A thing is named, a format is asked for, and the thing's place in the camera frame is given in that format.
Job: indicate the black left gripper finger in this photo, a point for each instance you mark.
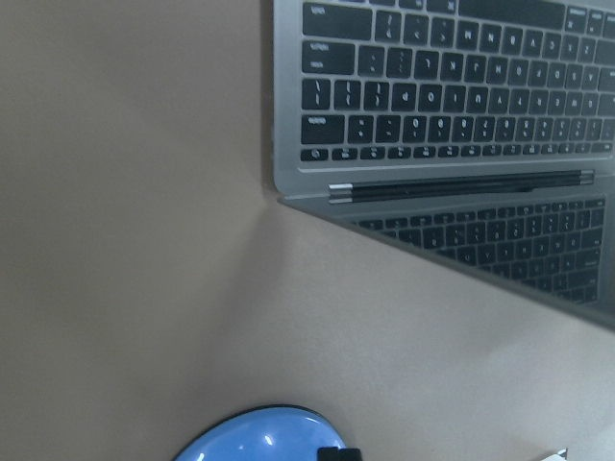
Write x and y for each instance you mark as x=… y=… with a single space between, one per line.
x=338 y=454

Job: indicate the grey laptop computer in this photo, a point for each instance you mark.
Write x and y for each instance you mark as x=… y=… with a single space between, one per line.
x=479 y=134

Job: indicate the blue desk lamp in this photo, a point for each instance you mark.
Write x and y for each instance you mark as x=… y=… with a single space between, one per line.
x=270 y=432

